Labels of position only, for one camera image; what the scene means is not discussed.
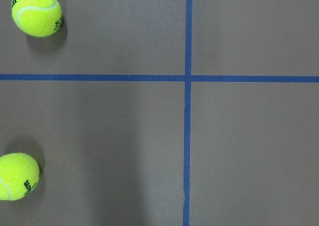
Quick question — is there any yellow tennis ball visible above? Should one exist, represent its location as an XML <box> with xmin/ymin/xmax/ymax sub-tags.
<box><xmin>0</xmin><ymin>153</ymin><xmax>40</xmax><ymax>201</ymax></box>
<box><xmin>11</xmin><ymin>0</ymin><xmax>62</xmax><ymax>37</ymax></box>

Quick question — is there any blue tape grid line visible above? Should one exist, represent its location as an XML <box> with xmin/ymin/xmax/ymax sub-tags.
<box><xmin>182</xmin><ymin>0</ymin><xmax>193</xmax><ymax>226</ymax></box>
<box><xmin>0</xmin><ymin>74</ymin><xmax>319</xmax><ymax>83</ymax></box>

